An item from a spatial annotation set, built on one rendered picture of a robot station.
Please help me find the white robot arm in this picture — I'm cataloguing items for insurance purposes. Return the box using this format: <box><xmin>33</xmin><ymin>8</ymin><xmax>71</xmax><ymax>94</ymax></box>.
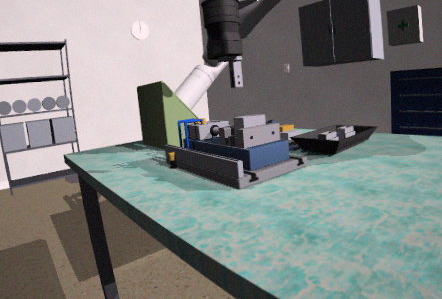
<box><xmin>174</xmin><ymin>0</ymin><xmax>281</xmax><ymax>110</ymax></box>

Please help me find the yellow block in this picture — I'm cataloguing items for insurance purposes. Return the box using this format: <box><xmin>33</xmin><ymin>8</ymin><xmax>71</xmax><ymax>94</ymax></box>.
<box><xmin>279</xmin><ymin>125</ymin><xmax>294</xmax><ymax>132</ymax></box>

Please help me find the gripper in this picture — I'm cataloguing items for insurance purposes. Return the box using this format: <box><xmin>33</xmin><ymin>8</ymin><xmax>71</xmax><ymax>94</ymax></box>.
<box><xmin>201</xmin><ymin>0</ymin><xmax>257</xmax><ymax>88</ymax></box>

